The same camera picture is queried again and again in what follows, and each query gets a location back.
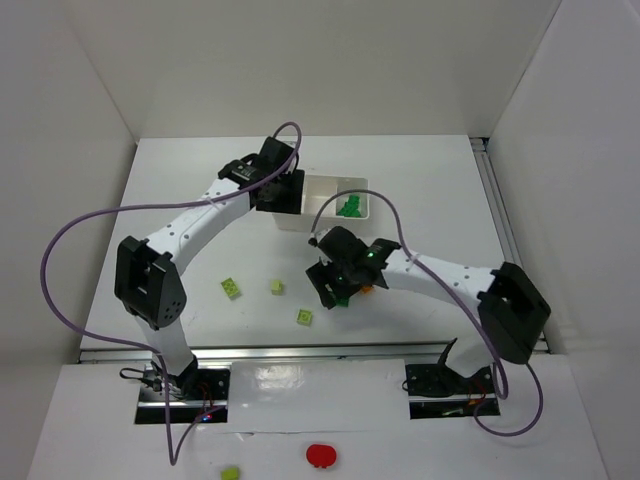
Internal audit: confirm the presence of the dark green lego 2x2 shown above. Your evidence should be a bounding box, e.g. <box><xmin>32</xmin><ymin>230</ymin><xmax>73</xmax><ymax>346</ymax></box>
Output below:
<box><xmin>343</xmin><ymin>194</ymin><xmax>360</xmax><ymax>210</ymax></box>
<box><xmin>336</xmin><ymin>206</ymin><xmax>362</xmax><ymax>218</ymax></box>

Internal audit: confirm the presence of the light green lego 2x2 front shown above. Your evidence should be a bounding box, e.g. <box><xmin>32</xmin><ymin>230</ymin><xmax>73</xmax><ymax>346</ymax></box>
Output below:
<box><xmin>296</xmin><ymin>309</ymin><xmax>313</xmax><ymax>327</ymax></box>

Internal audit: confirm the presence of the light green lego 2x2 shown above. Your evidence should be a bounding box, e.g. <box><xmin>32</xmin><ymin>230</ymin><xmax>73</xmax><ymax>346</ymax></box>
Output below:
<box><xmin>221</xmin><ymin>278</ymin><xmax>241</xmax><ymax>300</ymax></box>
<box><xmin>296</xmin><ymin>309</ymin><xmax>313</xmax><ymax>327</ymax></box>

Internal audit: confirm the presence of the light green lego small cube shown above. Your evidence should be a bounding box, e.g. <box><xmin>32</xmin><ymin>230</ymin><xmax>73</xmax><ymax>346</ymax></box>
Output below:
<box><xmin>270</xmin><ymin>279</ymin><xmax>284</xmax><ymax>295</ymax></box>

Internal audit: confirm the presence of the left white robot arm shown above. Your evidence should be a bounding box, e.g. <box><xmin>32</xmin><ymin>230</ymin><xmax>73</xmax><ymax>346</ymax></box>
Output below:
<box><xmin>114</xmin><ymin>136</ymin><xmax>304</xmax><ymax>397</ymax></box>

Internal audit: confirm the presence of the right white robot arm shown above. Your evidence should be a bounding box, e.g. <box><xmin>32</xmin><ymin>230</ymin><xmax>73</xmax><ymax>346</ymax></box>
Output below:
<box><xmin>306</xmin><ymin>226</ymin><xmax>551</xmax><ymax>365</ymax></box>

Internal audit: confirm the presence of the white three-compartment container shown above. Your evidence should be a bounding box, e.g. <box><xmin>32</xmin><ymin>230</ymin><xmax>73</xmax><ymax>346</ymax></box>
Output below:
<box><xmin>273</xmin><ymin>175</ymin><xmax>370</xmax><ymax>233</ymax></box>

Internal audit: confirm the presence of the red round lego piece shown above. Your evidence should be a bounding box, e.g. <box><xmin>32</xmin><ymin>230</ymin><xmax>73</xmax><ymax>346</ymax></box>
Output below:
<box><xmin>305</xmin><ymin>444</ymin><xmax>338</xmax><ymax>469</ymax></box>

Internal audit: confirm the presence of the lime lego on front shelf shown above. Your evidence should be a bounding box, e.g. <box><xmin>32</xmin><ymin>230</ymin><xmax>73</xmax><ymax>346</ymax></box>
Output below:
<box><xmin>220</xmin><ymin>466</ymin><xmax>240</xmax><ymax>480</ymax></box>

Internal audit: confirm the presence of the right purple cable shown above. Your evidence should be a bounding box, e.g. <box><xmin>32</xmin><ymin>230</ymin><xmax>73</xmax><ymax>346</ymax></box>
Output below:
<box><xmin>310</xmin><ymin>188</ymin><xmax>547</xmax><ymax>438</ymax></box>

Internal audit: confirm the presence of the purple cable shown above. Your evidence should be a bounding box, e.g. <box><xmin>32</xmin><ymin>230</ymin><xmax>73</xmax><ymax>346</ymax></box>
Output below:
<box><xmin>39</xmin><ymin>121</ymin><xmax>304</xmax><ymax>466</ymax></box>
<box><xmin>310</xmin><ymin>188</ymin><xmax>547</xmax><ymax>438</ymax></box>

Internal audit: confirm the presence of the aluminium rail front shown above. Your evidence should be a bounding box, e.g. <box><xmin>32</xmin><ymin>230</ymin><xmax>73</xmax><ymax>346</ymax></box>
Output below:
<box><xmin>78</xmin><ymin>339</ymin><xmax>551</xmax><ymax>364</ymax></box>

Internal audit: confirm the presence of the aluminium rail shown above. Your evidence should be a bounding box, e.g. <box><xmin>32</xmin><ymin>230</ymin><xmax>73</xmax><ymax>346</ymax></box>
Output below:
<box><xmin>469</xmin><ymin>137</ymin><xmax>522</xmax><ymax>266</ymax></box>
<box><xmin>78</xmin><ymin>339</ymin><xmax>551</xmax><ymax>364</ymax></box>

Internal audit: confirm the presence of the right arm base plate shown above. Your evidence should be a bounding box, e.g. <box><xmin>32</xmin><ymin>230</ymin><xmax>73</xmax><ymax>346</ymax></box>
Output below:
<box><xmin>401</xmin><ymin>338</ymin><xmax>500</xmax><ymax>420</ymax></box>

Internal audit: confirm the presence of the aluminium rail right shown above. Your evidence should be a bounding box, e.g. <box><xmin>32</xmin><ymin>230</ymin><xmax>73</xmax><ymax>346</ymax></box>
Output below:
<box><xmin>469</xmin><ymin>137</ymin><xmax>522</xmax><ymax>266</ymax></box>

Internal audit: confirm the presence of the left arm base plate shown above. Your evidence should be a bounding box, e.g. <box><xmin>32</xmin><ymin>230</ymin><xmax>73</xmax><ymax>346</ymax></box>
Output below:
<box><xmin>119</xmin><ymin>367</ymin><xmax>231</xmax><ymax>425</ymax></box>

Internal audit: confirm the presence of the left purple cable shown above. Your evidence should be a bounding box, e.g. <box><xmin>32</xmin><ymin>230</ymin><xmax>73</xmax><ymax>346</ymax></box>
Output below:
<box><xmin>39</xmin><ymin>121</ymin><xmax>304</xmax><ymax>466</ymax></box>

